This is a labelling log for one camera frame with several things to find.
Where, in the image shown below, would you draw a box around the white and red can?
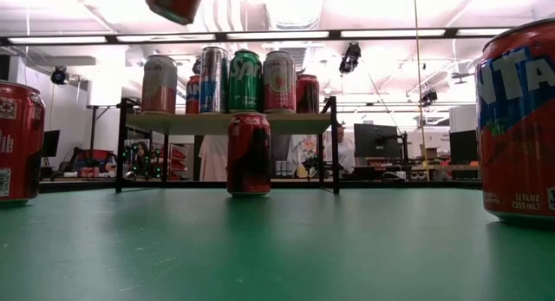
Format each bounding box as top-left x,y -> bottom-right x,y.
262,49 -> 297,115

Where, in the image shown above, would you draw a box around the green Sprite can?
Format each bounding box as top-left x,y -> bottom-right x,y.
227,49 -> 264,115

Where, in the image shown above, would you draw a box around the blue silver Red Bull can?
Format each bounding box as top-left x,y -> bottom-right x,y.
199,46 -> 230,115

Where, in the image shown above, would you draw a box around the silver beverage can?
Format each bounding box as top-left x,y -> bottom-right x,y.
141,54 -> 179,115

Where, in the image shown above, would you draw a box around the red Star Wars Coca-Cola can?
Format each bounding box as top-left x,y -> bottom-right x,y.
0,80 -> 47,206
226,113 -> 273,200

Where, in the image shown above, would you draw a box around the person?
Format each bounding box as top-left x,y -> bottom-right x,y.
324,126 -> 357,174
125,140 -> 153,180

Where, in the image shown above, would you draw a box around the white cloth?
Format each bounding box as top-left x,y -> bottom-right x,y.
198,134 -> 230,183

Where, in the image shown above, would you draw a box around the black computer monitor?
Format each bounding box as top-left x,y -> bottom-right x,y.
42,129 -> 62,159
353,122 -> 409,161
449,129 -> 480,166

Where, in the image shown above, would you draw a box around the red storage rack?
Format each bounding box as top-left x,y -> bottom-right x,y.
166,143 -> 191,181

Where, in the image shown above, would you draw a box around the green table mat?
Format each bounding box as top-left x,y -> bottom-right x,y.
0,186 -> 555,301

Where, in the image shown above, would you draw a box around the cardboard box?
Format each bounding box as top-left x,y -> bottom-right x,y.
419,144 -> 441,161

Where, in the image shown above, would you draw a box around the long cluttered workbench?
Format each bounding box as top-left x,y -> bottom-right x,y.
353,161 -> 481,181

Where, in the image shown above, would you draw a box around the white panel on stand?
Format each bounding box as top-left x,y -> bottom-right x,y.
85,69 -> 126,163

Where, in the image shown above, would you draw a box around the red and blue storage bins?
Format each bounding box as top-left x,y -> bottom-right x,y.
75,148 -> 118,179

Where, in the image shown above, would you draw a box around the white cabinet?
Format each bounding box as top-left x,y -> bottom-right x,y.
448,104 -> 478,133

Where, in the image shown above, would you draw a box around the wooden shelf with black frame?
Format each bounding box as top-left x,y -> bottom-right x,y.
114,95 -> 342,194

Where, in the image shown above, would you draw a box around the black ceiling-mounted camera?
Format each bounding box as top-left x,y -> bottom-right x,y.
337,42 -> 363,75
49,65 -> 70,86
418,88 -> 439,108

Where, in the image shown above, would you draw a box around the black ceiling light rail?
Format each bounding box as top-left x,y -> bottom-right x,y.
0,27 -> 515,46

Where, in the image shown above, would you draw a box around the thin black hanging cable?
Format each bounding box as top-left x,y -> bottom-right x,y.
411,0 -> 431,181

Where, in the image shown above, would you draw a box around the black aluminium table frame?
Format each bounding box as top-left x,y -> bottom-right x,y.
38,179 -> 483,193

